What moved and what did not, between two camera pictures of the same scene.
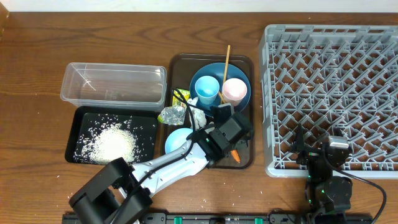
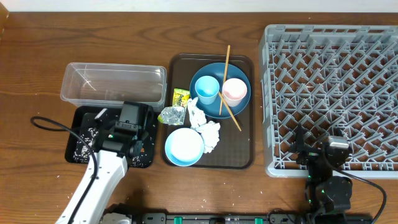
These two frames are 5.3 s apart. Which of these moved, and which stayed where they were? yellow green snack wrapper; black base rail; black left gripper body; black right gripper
Moved: black left gripper body
Stayed: black base rail; yellow green snack wrapper; black right gripper
